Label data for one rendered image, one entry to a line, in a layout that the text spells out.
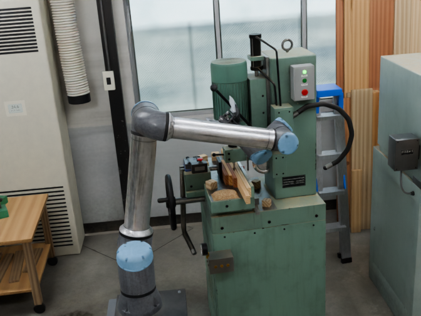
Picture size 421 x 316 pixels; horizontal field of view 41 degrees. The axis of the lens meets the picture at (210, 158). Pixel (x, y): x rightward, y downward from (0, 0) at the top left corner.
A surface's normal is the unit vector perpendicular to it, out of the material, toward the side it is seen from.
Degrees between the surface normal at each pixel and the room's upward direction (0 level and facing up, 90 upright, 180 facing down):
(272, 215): 90
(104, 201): 90
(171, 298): 1
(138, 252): 4
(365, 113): 87
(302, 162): 90
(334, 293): 0
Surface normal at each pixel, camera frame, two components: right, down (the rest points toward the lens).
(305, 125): 0.15, 0.33
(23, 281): -0.07, -0.94
